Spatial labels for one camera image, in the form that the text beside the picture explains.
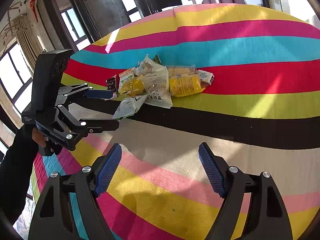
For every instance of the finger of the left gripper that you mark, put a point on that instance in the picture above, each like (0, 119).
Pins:
(73, 93)
(100, 126)

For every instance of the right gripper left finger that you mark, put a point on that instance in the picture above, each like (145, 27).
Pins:
(90, 183)

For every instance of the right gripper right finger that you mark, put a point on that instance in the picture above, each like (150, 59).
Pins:
(229, 183)

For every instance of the green white snack packet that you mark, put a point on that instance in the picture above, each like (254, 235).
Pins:
(129, 106)

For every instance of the yellow clear cake packet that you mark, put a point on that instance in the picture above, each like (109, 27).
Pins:
(135, 87)

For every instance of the clear white text packet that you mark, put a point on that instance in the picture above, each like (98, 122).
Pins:
(156, 85)

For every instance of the yellow snack bag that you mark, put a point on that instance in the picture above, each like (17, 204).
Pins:
(186, 84)

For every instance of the small blue white candy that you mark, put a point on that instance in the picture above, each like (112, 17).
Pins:
(206, 77)

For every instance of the black left sleeve forearm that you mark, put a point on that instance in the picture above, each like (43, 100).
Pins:
(16, 169)

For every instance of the left hand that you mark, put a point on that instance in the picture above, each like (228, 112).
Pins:
(39, 138)

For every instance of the pink chocolate snack packet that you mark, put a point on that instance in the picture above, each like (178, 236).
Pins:
(111, 84)

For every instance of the orange white nut packet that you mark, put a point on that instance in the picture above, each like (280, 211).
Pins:
(124, 76)

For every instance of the white clear nut packet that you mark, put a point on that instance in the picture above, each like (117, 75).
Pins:
(147, 66)

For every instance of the beige window curtain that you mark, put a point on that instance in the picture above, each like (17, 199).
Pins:
(28, 42)

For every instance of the green yellow snack packet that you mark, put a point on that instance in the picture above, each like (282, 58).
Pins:
(157, 60)

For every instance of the colourful striped tablecloth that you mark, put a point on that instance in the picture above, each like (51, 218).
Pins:
(261, 113)

